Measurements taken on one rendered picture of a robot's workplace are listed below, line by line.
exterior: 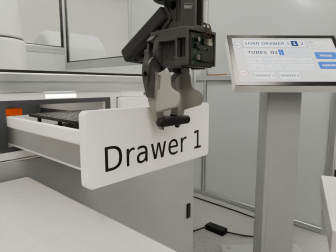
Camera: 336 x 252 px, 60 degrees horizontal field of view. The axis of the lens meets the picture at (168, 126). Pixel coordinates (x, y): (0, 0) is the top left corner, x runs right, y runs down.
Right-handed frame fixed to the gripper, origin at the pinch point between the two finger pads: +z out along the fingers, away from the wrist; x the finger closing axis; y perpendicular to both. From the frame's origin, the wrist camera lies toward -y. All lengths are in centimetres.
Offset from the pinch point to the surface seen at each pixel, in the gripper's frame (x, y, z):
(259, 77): 84, -23, -9
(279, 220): 101, -18, 60
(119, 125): -8.8, -1.3, 0.1
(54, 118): -8.8, -21.6, 0.6
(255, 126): 167, -64, 25
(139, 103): 24.0, -33.3, -0.2
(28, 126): -12.6, -24.3, 2.0
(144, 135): -3.7, -1.3, 2.2
